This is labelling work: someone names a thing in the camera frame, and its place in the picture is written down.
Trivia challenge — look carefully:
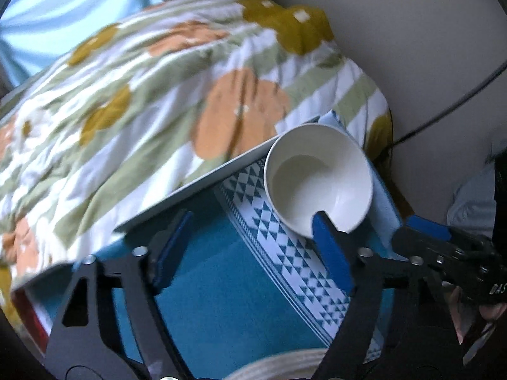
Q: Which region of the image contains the white ceramic bowl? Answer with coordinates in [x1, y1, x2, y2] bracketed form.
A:
[264, 123, 373, 238]

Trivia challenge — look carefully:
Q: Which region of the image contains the black cable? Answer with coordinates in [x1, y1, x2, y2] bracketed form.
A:
[380, 61, 507, 155]

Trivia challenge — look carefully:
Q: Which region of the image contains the person's right hand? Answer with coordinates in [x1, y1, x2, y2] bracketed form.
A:
[447, 287, 506, 344]

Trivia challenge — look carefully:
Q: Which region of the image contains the stack of beige plates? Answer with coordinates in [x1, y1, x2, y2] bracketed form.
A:
[224, 348, 327, 380]

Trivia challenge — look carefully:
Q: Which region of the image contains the floral striped bed duvet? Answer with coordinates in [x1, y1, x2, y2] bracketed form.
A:
[1, 0, 393, 285]

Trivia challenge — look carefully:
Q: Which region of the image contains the light blue window cloth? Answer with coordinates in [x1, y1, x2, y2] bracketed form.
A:
[1, 0, 163, 89]

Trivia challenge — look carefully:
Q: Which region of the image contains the blue patterned tablecloth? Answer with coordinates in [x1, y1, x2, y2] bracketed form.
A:
[35, 110, 405, 380]

